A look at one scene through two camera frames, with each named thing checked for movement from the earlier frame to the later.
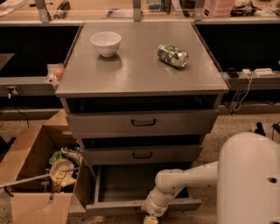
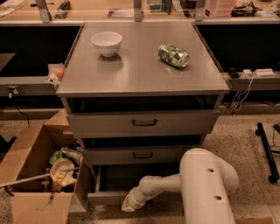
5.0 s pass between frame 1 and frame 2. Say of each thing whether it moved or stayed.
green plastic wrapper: stayed
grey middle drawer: stayed
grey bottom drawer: moved
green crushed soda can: stayed
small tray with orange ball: stayed
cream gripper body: moved
